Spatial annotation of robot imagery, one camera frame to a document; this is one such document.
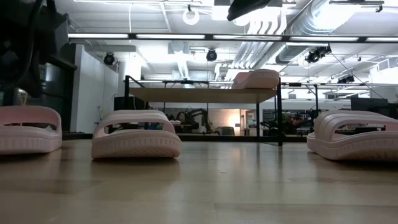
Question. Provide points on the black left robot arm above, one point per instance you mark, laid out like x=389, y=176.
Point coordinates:
x=18, y=25

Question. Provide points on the wooden shelf black frame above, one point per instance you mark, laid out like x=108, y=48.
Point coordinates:
x=199, y=95

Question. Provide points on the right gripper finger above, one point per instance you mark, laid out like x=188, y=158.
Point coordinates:
x=245, y=7

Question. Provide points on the long ceiling light bar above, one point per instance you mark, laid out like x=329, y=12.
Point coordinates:
x=171, y=36

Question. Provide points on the small black ceiling fixture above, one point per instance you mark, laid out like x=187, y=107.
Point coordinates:
x=345, y=79

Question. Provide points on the black monitor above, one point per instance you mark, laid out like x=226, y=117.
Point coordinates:
x=368, y=104

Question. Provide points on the background green plants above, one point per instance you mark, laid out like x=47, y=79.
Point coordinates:
x=295, y=121

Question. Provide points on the black round spotlight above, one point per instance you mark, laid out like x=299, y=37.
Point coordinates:
x=109, y=58
x=211, y=55

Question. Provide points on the black background robot arm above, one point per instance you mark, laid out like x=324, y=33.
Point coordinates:
x=202, y=113

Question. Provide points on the black ceiling camera cluster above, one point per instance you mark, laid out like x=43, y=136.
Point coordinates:
x=317, y=54

